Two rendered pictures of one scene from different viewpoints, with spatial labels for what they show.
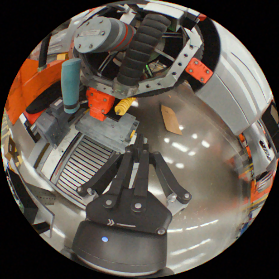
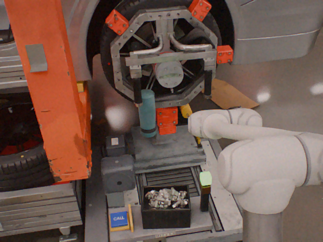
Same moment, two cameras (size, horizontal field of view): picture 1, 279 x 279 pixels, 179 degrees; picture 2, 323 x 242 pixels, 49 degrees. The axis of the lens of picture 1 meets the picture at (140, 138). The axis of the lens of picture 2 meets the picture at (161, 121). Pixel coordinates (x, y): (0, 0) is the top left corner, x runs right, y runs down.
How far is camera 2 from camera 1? 1.61 m
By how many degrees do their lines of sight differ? 15
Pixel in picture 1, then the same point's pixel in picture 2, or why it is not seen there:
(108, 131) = (176, 146)
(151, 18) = (208, 74)
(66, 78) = (151, 107)
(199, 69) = (224, 56)
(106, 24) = (180, 70)
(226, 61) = (240, 20)
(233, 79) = (253, 26)
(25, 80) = not seen: hidden behind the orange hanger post
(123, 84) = (208, 95)
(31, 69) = not seen: hidden behind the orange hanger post
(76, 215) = not seen: outside the picture
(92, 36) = (174, 78)
